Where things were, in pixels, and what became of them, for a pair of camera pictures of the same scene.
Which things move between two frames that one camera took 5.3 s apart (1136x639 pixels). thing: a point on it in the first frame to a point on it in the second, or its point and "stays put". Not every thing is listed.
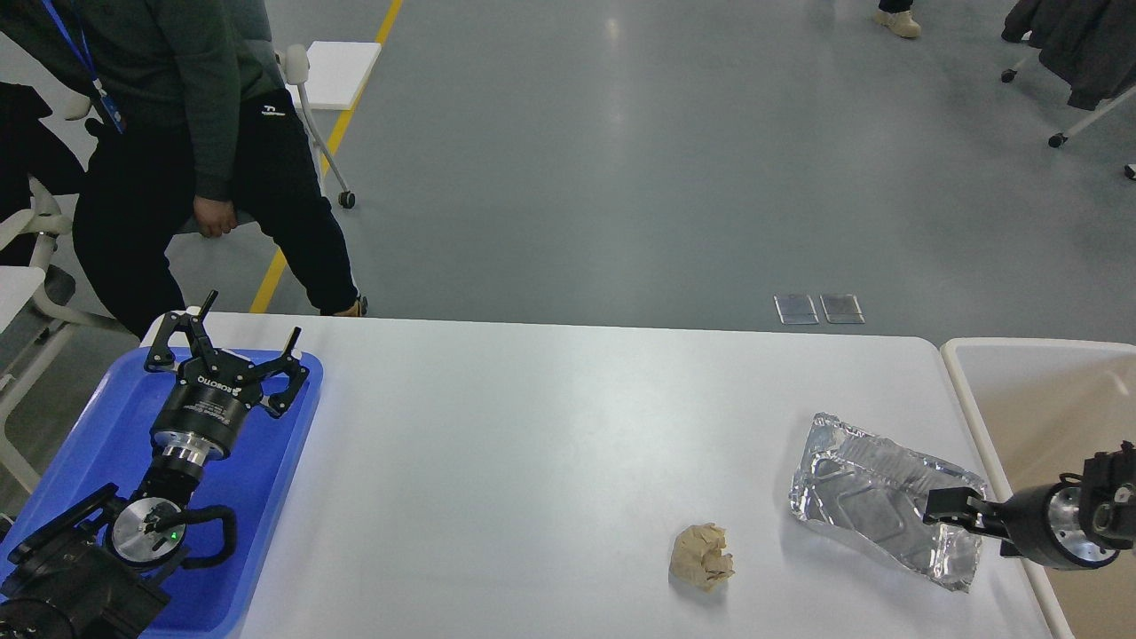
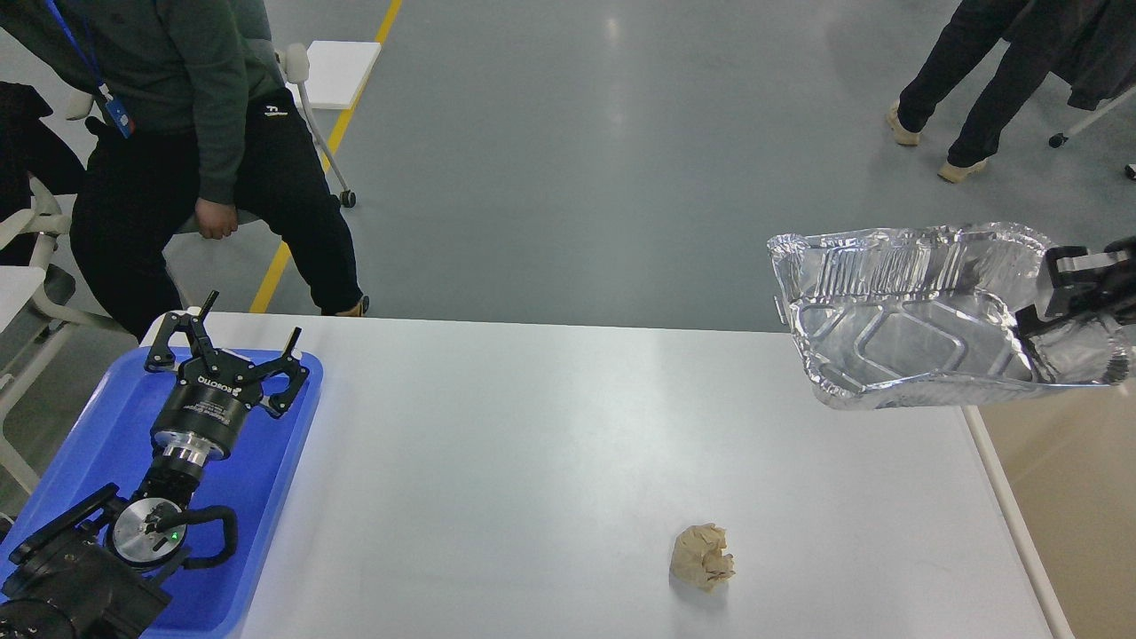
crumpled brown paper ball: (697, 556) stays put
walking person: (896, 15) to (1027, 30)
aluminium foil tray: (872, 489) to (890, 318)
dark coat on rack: (1091, 43) stays put
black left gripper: (201, 415) stays put
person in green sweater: (190, 122) stays put
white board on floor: (337, 73) stays put
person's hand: (214, 217) stays put
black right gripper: (1045, 523) to (1076, 289)
